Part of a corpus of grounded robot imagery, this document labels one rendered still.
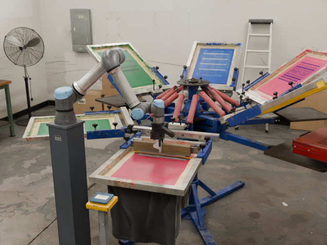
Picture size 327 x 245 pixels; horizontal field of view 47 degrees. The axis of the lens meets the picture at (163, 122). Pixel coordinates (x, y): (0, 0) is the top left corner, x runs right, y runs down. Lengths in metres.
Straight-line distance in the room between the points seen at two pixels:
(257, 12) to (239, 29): 0.38
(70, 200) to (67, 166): 0.25
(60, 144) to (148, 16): 4.63
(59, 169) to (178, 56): 4.49
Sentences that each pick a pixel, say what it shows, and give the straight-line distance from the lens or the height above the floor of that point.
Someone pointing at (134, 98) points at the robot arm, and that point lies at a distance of 2.41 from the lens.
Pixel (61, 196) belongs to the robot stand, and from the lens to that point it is 2.82.
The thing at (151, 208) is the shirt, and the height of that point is 0.79.
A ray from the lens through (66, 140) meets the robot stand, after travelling 2.58.
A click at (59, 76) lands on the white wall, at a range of 7.90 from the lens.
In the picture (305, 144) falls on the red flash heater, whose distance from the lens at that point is 2.61.
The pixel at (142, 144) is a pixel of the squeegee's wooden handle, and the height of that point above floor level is 1.03.
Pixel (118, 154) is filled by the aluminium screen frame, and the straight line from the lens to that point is 2.59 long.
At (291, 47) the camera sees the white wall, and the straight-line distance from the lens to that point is 6.58.
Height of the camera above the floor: 1.95
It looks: 17 degrees down
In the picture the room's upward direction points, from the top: straight up
